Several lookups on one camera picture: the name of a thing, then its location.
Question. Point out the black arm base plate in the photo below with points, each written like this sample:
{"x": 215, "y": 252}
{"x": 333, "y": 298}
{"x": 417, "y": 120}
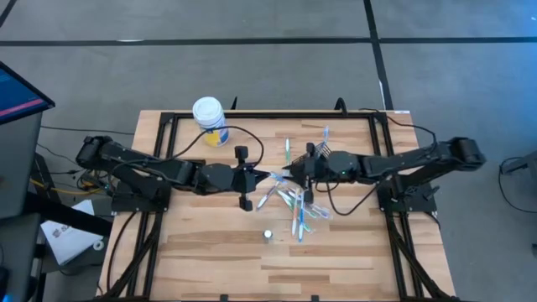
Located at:
{"x": 126, "y": 205}
{"x": 419, "y": 205}

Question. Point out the Lysol disinfecting wipes canister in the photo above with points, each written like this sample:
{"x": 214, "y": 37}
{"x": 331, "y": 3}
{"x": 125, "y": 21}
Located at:
{"x": 210, "y": 115}

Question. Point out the black aluminium table frame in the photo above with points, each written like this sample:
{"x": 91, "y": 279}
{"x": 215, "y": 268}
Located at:
{"x": 272, "y": 115}

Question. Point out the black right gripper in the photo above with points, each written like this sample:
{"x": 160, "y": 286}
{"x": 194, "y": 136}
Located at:
{"x": 319, "y": 170}

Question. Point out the white tape roll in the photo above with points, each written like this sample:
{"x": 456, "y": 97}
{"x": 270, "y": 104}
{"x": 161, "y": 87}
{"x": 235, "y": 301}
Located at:
{"x": 95, "y": 245}

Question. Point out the teal mouthwash bottle white cap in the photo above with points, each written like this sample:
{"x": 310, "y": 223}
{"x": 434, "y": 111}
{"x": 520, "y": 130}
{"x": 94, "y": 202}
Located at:
{"x": 267, "y": 234}

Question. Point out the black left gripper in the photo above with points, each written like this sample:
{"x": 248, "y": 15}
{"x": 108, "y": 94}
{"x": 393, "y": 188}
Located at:
{"x": 241, "y": 178}

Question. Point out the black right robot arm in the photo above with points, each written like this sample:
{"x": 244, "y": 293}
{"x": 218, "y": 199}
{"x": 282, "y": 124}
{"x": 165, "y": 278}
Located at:
{"x": 398, "y": 165}

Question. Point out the orange toothbrush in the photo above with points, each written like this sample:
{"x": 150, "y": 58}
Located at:
{"x": 295, "y": 218}

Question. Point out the black frame bracket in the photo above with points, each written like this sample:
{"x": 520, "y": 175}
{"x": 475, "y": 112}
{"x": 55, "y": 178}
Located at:
{"x": 340, "y": 105}
{"x": 234, "y": 105}

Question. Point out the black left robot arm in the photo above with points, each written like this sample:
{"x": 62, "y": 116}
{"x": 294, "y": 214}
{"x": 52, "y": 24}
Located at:
{"x": 147, "y": 168}

